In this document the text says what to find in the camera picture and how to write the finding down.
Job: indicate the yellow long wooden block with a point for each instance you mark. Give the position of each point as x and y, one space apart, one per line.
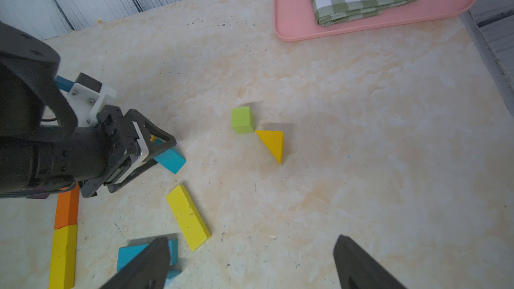
63 260

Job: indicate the light blue triangle block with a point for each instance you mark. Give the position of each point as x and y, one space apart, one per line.
170 276

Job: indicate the orange long wooden block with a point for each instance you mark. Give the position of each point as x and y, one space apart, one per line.
67 208

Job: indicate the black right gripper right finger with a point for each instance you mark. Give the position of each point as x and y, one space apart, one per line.
357 269

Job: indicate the purple rectangular wooden block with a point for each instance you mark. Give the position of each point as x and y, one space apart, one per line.
38 196

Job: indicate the teal long wooden block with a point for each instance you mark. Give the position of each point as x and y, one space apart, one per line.
126 254

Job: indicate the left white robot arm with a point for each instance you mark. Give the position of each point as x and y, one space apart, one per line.
55 140

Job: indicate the lime green long block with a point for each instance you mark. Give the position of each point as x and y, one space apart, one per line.
188 218

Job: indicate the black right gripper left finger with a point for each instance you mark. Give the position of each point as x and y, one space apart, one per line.
147 270

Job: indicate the green small cube block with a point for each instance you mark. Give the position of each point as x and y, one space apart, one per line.
243 120

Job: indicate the teal triangle wooden block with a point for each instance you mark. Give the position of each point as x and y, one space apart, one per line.
171 160

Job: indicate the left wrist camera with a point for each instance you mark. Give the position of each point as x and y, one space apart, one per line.
87 97

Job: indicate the yellow triangle wooden block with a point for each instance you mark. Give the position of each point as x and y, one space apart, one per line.
274 141

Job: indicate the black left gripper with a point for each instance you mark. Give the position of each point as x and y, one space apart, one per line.
104 155

